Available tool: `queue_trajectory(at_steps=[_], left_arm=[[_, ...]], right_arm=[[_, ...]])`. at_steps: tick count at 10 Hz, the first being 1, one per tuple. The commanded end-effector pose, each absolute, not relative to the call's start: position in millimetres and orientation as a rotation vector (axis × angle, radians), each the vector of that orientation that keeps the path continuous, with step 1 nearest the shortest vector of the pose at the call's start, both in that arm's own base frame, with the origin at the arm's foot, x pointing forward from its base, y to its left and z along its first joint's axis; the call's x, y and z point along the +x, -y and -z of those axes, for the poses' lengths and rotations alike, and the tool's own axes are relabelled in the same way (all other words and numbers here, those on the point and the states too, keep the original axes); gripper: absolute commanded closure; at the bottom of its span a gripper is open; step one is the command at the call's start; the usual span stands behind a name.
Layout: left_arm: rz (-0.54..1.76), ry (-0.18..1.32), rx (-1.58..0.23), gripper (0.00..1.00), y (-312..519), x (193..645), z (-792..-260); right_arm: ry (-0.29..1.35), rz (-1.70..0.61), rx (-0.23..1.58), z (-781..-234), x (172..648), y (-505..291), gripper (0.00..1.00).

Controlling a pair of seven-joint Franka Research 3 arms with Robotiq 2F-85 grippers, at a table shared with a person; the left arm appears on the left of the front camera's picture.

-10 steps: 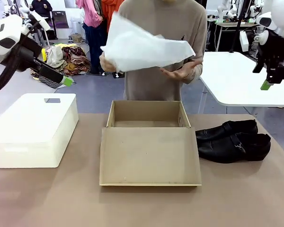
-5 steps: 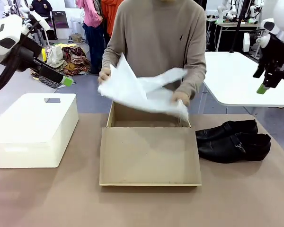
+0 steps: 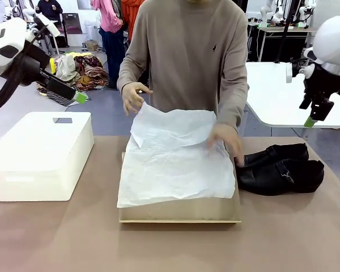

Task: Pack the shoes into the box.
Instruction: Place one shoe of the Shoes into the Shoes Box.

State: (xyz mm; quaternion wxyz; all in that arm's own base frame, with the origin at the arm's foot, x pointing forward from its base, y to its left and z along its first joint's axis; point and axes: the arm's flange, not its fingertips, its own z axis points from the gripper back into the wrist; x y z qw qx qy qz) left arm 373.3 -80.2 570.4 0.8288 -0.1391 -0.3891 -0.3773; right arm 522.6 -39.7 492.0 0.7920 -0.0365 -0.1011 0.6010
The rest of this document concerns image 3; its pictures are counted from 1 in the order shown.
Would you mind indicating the white storage box lid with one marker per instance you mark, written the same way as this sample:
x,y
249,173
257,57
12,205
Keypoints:
x,y
31,141

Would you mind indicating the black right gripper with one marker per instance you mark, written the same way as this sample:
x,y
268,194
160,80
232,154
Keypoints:
x,y
323,83

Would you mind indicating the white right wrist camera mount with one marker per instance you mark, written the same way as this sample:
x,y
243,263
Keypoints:
x,y
289,73

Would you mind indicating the dark display panel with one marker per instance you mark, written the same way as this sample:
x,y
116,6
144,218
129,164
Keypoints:
x,y
72,24

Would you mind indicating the black leather buckle shoe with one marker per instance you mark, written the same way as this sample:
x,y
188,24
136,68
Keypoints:
x,y
272,178
286,153

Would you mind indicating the white plastic storage box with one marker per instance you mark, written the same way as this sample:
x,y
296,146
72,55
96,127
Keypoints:
x,y
39,184

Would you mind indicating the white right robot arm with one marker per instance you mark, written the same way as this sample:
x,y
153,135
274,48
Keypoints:
x,y
334,37

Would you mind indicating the black vertical pole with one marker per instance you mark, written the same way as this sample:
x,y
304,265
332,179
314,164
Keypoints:
x,y
284,31

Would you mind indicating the white robot arm green base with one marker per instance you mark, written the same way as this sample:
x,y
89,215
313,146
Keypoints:
x,y
267,14
307,12

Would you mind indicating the person's left hand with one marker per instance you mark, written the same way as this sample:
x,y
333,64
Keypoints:
x,y
228,139

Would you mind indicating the person's right forearm beige sleeve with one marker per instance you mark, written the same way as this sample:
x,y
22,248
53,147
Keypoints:
x,y
131,71

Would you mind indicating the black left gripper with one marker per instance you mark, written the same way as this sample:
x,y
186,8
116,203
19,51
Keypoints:
x,y
31,69

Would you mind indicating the dark workbench table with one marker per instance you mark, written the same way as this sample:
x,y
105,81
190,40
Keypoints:
x,y
294,42

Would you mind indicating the brown cardboard shoe box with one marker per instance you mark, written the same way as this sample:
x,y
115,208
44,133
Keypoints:
x,y
181,211

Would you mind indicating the small cardboard box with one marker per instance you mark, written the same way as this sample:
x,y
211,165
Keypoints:
x,y
91,45

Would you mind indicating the white tissue paper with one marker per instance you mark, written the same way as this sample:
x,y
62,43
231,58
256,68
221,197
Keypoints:
x,y
173,164

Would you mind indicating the person in pink top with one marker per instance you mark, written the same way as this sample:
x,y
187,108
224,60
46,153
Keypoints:
x,y
109,20

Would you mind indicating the checkered black white fabric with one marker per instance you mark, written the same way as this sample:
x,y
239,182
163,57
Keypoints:
x,y
56,98

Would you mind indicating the white table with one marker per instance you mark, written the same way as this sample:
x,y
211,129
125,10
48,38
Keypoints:
x,y
275,93

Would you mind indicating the seated person in dark clothes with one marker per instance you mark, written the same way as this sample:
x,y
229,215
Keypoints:
x,y
49,8

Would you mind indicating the person's right hand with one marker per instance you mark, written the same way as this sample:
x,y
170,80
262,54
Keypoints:
x,y
133,96

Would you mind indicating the pile of colourful clothes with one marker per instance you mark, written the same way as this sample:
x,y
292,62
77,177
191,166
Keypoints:
x,y
85,71

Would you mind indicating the person in orange top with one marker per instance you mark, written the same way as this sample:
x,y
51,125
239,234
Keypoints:
x,y
130,11

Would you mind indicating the person in beige sweater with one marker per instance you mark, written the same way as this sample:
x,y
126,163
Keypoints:
x,y
187,56

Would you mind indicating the person's left forearm beige sleeve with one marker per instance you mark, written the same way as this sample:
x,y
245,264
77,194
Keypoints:
x,y
233,105

